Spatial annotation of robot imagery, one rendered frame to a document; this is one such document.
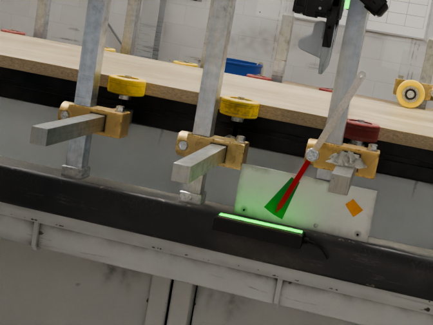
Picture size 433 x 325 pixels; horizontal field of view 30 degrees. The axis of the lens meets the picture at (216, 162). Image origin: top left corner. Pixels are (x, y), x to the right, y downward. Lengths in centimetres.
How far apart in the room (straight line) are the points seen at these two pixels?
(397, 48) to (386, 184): 701
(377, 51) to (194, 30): 207
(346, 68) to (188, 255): 48
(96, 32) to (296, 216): 53
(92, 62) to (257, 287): 55
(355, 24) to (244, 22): 759
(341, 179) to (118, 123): 53
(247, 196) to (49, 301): 68
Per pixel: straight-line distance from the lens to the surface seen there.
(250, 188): 155
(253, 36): 905
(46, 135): 137
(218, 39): 155
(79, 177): 165
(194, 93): 175
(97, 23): 162
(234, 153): 155
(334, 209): 154
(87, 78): 163
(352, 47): 151
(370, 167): 152
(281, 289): 162
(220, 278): 164
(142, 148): 183
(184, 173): 129
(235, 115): 165
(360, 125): 162
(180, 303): 189
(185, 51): 931
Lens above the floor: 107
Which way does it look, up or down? 10 degrees down
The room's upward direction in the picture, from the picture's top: 10 degrees clockwise
